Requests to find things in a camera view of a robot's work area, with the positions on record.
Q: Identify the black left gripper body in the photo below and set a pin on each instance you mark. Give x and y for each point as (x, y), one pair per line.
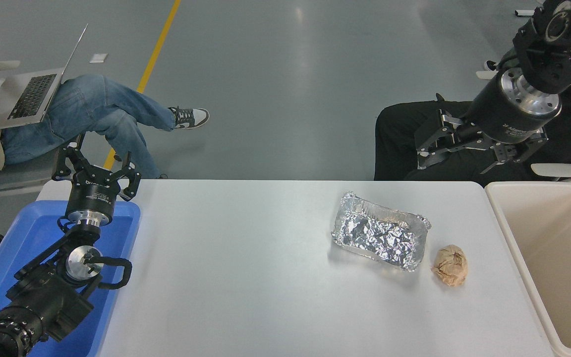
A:
(92, 196)

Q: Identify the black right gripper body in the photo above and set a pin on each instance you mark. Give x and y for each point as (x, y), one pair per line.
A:
(498, 116)

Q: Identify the foil tray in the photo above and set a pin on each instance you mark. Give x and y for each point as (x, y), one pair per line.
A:
(379, 233)

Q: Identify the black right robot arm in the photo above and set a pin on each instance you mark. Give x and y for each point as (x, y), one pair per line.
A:
(548, 44)

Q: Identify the person beside bin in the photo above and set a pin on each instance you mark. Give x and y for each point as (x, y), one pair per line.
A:
(414, 134)

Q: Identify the white chair grey seat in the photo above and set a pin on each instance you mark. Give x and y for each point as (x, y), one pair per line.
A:
(23, 174)

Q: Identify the person with laptop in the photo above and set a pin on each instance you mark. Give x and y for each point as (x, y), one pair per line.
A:
(97, 114)

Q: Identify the blue plastic tray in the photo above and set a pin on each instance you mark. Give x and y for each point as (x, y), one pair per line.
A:
(28, 233)

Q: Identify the silver laptop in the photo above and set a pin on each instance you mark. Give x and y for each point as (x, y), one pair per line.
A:
(28, 96)

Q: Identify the white wheeled stand base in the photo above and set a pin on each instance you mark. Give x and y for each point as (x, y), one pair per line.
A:
(524, 12)

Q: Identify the white paper scrap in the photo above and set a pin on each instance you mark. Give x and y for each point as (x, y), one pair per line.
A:
(98, 58)

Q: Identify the large pale bin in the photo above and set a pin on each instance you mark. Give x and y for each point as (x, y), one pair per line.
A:
(563, 258)

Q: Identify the crumpled tan paper ball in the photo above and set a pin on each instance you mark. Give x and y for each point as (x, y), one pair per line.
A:
(450, 266)

